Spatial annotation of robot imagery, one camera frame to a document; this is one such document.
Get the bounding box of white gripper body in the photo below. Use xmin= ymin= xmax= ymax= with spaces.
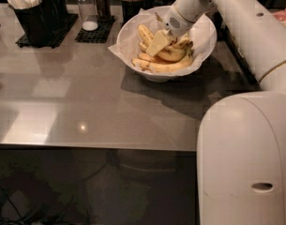
xmin=163 ymin=6 xmax=194 ymax=38

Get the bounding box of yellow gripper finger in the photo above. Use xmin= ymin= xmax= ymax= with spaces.
xmin=146 ymin=29 xmax=173 ymax=57

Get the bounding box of large top banana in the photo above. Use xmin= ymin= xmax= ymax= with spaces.
xmin=137 ymin=24 xmax=193 ymax=62

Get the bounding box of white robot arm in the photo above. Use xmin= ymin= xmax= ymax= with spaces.
xmin=163 ymin=0 xmax=286 ymax=225

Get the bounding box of white bowl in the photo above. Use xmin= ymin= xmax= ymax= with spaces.
xmin=114 ymin=6 xmax=217 ymax=83

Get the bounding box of middle left banana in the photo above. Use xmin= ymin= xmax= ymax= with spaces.
xmin=138 ymin=52 xmax=170 ymax=64

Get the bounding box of bottom front banana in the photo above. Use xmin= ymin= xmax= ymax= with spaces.
xmin=131 ymin=49 xmax=192 ymax=73

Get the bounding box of white paper liner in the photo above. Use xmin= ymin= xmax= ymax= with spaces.
xmin=109 ymin=6 xmax=218 ymax=83

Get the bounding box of glass pepper shaker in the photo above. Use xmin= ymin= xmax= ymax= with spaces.
xmin=95 ymin=0 xmax=112 ymax=22

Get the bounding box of glass salt shaker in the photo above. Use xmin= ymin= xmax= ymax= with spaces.
xmin=77 ymin=0 xmax=98 ymax=32

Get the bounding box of left black rubber mat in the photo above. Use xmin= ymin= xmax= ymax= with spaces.
xmin=16 ymin=14 xmax=78 ymax=48

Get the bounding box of back black utensil cup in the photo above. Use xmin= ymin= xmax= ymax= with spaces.
xmin=41 ymin=0 xmax=68 ymax=31

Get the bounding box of black utensil cup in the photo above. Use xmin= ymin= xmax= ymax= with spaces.
xmin=41 ymin=0 xmax=68 ymax=31
xmin=7 ymin=0 xmax=50 ymax=47

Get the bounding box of front black utensil cup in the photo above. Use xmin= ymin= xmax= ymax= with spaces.
xmin=7 ymin=0 xmax=50 ymax=47

